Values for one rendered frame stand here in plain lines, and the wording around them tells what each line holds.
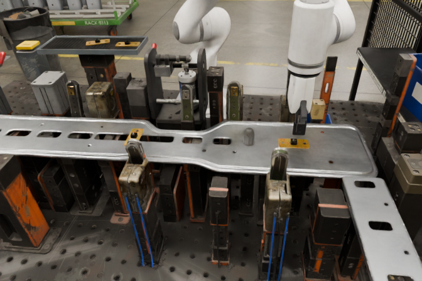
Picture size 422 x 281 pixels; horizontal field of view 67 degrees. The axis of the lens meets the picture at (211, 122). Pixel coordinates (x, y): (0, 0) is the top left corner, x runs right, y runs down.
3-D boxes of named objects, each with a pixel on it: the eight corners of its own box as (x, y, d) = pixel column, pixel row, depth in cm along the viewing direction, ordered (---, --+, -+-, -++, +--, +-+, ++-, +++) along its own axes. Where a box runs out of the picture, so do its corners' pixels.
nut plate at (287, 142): (278, 147, 90) (279, 143, 89) (277, 138, 93) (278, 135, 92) (309, 148, 89) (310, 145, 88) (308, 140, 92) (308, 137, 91)
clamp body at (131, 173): (132, 268, 94) (105, 184, 74) (144, 232, 104) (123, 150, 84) (162, 270, 93) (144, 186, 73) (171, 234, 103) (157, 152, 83)
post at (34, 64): (52, 145, 144) (14, 52, 118) (61, 135, 150) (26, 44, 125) (68, 146, 143) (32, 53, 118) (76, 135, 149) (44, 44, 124)
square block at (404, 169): (372, 266, 91) (412, 175, 71) (364, 242, 98) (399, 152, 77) (401, 269, 91) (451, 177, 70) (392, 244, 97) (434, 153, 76)
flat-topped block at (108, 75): (105, 148, 141) (76, 51, 115) (112, 137, 147) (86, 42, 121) (127, 148, 139) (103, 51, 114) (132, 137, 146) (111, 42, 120)
